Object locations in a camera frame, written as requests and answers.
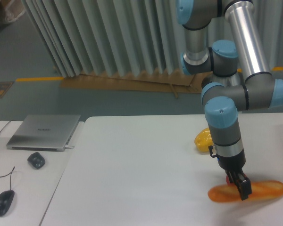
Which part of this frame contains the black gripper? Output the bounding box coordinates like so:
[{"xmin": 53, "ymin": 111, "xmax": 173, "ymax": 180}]
[{"xmin": 208, "ymin": 145, "xmax": 252, "ymax": 201}]

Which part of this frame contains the orange baguette bread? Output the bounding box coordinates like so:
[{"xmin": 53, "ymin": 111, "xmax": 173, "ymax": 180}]
[{"xmin": 208, "ymin": 180, "xmax": 283, "ymax": 203}]

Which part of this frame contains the black computer mouse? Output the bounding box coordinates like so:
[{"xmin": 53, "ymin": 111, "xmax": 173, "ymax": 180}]
[{"xmin": 0, "ymin": 190, "xmax": 15, "ymax": 217}]

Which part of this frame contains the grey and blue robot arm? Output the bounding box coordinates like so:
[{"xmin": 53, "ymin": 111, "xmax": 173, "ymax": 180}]
[{"xmin": 176, "ymin": 0, "xmax": 283, "ymax": 200}]

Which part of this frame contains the red bell pepper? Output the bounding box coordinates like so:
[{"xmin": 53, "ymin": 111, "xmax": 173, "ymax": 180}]
[{"xmin": 226, "ymin": 176, "xmax": 231, "ymax": 185}]

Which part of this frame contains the yellow bell pepper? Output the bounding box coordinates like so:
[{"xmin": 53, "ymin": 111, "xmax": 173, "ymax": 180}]
[{"xmin": 194, "ymin": 128, "xmax": 213, "ymax": 153}]

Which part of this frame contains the brown cardboard sheet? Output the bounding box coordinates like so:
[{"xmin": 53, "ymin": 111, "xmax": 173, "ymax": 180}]
[{"xmin": 60, "ymin": 69, "xmax": 209, "ymax": 98}]

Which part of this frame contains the white laptop charging plug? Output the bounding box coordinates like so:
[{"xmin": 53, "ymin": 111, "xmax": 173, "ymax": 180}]
[{"xmin": 65, "ymin": 145, "xmax": 74, "ymax": 149}]

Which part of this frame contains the grey folding partition screen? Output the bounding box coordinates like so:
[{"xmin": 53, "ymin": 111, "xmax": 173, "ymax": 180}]
[{"xmin": 21, "ymin": 0, "xmax": 283, "ymax": 77}]

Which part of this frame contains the silver closed laptop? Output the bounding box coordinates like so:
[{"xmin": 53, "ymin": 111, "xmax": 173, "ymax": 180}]
[{"xmin": 7, "ymin": 114, "xmax": 81, "ymax": 152}]

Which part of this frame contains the black open earbud case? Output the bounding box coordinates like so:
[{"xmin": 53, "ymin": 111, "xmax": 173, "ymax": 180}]
[{"xmin": 27, "ymin": 152, "xmax": 46, "ymax": 170}]

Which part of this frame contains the clear plastic bag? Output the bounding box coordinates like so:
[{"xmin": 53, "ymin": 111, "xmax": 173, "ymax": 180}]
[{"xmin": 0, "ymin": 0, "xmax": 26, "ymax": 24}]

